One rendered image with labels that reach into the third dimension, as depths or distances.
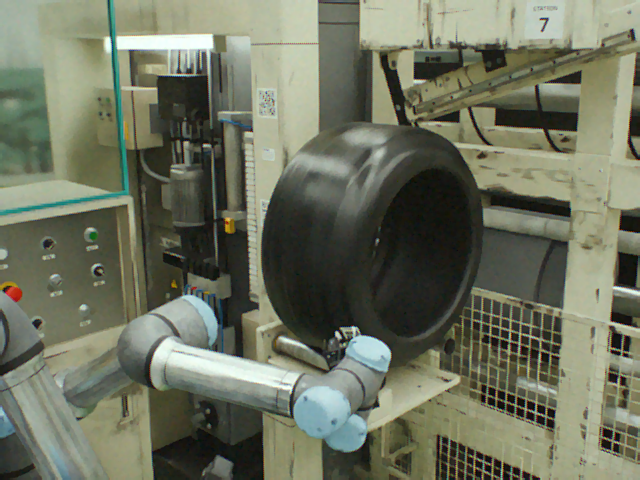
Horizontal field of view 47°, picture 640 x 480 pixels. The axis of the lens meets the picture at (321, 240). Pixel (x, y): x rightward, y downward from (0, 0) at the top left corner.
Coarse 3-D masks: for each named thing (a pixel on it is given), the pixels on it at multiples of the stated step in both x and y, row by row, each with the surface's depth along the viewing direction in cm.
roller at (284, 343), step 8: (280, 336) 192; (288, 336) 191; (280, 344) 190; (288, 344) 189; (296, 344) 187; (304, 344) 186; (288, 352) 189; (296, 352) 186; (304, 352) 184; (312, 352) 183; (320, 352) 182; (304, 360) 185; (312, 360) 183; (320, 360) 181; (328, 368) 179; (384, 384) 171
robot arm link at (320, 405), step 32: (160, 320) 135; (128, 352) 129; (160, 352) 126; (192, 352) 125; (160, 384) 127; (192, 384) 123; (224, 384) 120; (256, 384) 118; (288, 384) 116; (320, 384) 114; (352, 384) 117; (288, 416) 117; (320, 416) 111
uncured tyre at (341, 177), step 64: (384, 128) 169; (320, 192) 159; (384, 192) 157; (448, 192) 195; (320, 256) 155; (384, 256) 206; (448, 256) 199; (320, 320) 162; (384, 320) 200; (448, 320) 183
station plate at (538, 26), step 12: (552, 0) 157; (564, 0) 155; (528, 12) 161; (540, 12) 160; (552, 12) 158; (528, 24) 162; (540, 24) 160; (552, 24) 158; (528, 36) 163; (540, 36) 161; (552, 36) 159
